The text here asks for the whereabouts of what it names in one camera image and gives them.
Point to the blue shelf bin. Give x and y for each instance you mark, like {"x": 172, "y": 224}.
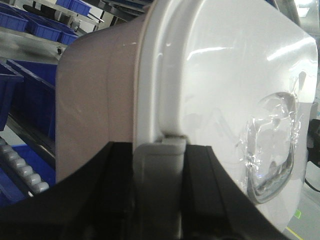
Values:
{"x": 76, "y": 6}
{"x": 10, "y": 19}
{"x": 35, "y": 97}
{"x": 49, "y": 29}

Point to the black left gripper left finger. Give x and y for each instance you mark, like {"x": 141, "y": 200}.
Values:
{"x": 94, "y": 203}

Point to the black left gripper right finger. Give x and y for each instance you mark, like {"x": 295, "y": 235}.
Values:
{"x": 212, "y": 205}

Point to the white roller track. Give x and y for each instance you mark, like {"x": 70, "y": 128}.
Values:
{"x": 28, "y": 180}

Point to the blue bin lower shelf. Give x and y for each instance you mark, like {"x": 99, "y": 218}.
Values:
{"x": 9, "y": 191}

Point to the blue bin at left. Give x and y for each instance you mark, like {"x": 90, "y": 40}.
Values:
{"x": 8, "y": 80}

